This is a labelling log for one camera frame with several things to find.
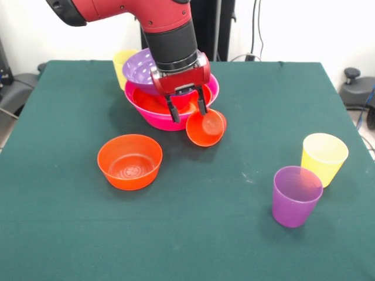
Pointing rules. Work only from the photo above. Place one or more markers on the small orange bowl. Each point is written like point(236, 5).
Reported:
point(130, 180)

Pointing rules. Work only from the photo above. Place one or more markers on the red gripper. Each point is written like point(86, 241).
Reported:
point(184, 80)

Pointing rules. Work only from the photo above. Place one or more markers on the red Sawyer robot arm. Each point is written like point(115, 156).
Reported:
point(164, 17)

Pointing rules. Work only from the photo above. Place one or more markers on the bright yellow cup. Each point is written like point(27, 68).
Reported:
point(322, 164)

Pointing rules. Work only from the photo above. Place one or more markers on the purple bowl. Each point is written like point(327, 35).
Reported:
point(137, 70)

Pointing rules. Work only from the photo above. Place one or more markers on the large orange bowl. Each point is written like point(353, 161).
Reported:
point(146, 101)

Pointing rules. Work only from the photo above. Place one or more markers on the orange cup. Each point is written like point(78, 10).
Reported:
point(208, 131)

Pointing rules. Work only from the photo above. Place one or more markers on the purple cup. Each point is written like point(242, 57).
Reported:
point(293, 207)

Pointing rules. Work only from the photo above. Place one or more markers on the black pedestal foot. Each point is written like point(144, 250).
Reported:
point(17, 87)
point(357, 90)

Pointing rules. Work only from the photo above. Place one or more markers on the dark green tablecloth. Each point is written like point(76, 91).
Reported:
point(187, 234)

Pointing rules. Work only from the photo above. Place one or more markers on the large pink bowl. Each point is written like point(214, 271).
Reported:
point(158, 118)

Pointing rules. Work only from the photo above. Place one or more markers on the pale yellow cup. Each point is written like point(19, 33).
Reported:
point(118, 67)

